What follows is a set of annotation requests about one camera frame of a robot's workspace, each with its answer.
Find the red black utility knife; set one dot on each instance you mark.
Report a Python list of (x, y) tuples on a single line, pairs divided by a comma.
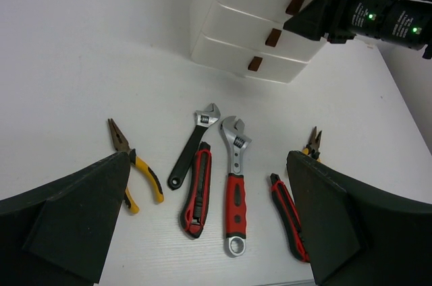
[(194, 212), (289, 216)]

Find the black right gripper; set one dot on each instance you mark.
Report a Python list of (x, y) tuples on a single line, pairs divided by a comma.
[(406, 23)]

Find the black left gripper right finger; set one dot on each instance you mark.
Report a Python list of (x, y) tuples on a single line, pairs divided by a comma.
[(356, 234)]

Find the yellow black cutting pliers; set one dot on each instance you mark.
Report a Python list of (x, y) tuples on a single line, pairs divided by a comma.
[(121, 144)]

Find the black handled adjustable wrench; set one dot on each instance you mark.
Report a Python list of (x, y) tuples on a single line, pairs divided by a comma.
[(203, 120)]

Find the yellow needle nose pliers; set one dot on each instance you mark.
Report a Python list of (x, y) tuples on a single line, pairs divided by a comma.
[(312, 147)]

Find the white drawer cabinet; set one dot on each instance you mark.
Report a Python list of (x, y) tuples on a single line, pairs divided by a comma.
[(246, 38)]

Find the red handled adjustable wrench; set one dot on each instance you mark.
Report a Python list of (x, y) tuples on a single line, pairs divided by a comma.
[(232, 132)]

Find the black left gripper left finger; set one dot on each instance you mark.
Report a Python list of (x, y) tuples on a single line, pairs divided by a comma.
[(60, 233)]

